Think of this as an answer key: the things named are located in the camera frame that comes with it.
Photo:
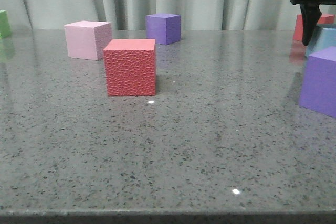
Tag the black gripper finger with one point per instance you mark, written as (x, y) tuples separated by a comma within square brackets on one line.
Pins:
[(310, 16)]

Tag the light blue foam cube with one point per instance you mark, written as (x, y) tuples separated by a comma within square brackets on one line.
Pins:
[(323, 37)]

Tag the red foam cube far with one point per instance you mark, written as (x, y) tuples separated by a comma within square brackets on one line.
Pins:
[(298, 31)]

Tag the purple foam cube near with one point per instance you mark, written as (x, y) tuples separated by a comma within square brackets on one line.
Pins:
[(318, 86)]

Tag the purple foam cube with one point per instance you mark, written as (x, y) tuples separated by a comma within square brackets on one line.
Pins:
[(164, 28), (318, 86)]

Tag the purple foam cube far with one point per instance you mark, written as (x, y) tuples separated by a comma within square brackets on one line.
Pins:
[(164, 28)]

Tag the red textured foam cube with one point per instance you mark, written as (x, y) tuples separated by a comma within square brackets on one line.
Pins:
[(130, 66)]

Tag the pink foam cube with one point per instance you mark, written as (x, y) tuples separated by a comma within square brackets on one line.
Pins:
[(87, 39)]

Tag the green foam cube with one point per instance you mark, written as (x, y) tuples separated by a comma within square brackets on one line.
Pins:
[(5, 30)]

